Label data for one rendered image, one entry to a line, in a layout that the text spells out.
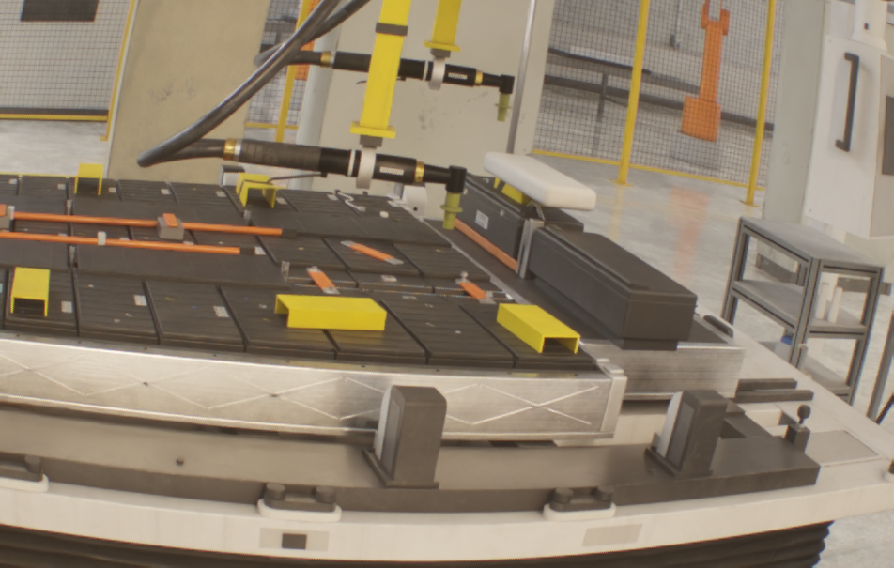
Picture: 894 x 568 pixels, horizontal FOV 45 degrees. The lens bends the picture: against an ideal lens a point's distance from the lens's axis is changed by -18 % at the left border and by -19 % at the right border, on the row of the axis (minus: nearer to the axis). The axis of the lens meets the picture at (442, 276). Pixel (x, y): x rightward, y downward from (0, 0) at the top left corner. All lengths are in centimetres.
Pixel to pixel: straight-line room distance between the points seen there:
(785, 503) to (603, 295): 56
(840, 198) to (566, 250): 256
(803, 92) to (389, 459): 671
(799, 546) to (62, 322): 166
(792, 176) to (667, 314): 614
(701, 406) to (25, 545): 118
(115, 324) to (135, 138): 476
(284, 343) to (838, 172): 325
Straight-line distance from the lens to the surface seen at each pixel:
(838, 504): 220
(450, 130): 689
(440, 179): 229
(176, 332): 186
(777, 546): 258
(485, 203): 276
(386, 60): 225
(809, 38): 825
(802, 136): 823
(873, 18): 502
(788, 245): 522
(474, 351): 200
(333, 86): 666
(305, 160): 227
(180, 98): 658
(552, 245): 245
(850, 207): 478
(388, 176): 228
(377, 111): 226
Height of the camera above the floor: 158
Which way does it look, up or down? 14 degrees down
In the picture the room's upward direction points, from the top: 10 degrees clockwise
